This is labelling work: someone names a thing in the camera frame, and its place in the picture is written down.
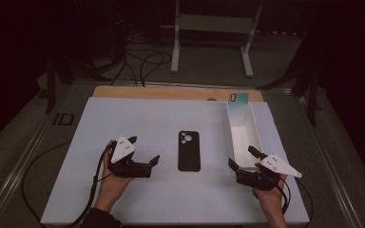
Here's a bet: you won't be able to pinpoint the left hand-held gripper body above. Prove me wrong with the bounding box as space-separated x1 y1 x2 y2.
107 135 153 179

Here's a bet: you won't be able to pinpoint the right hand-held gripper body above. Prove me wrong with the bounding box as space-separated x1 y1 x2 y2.
236 153 303 192

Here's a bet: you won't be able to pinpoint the white rectangular box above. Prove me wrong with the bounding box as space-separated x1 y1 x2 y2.
223 101 264 172

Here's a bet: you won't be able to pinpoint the black phone case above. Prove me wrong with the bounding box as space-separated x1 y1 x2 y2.
177 130 202 173

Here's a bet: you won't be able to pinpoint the person's right hand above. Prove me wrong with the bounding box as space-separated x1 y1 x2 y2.
252 175 288 217

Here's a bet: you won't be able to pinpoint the person's left hand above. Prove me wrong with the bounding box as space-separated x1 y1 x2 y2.
94 142 134 213

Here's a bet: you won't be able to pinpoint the white table mat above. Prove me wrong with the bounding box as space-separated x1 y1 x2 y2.
40 96 311 226

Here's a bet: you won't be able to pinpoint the black tripod stand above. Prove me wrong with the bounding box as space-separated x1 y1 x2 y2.
46 53 112 115
256 31 322 127

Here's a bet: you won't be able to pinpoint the white metal stand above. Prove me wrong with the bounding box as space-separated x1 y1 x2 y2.
170 0 264 78

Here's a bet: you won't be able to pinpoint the right hand-held gripper cable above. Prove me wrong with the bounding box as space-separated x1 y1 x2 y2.
275 177 314 228

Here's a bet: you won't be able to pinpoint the hand-held gripper cable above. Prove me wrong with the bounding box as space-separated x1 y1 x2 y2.
21 141 115 228
275 177 314 228

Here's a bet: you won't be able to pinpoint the left hand-held gripper cable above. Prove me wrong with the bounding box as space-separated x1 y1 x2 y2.
21 141 115 228

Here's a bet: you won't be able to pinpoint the black floor cables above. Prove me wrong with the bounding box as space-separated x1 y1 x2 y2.
110 31 172 87

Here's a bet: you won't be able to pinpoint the metal floor rail frame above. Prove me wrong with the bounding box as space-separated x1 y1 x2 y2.
0 79 364 228

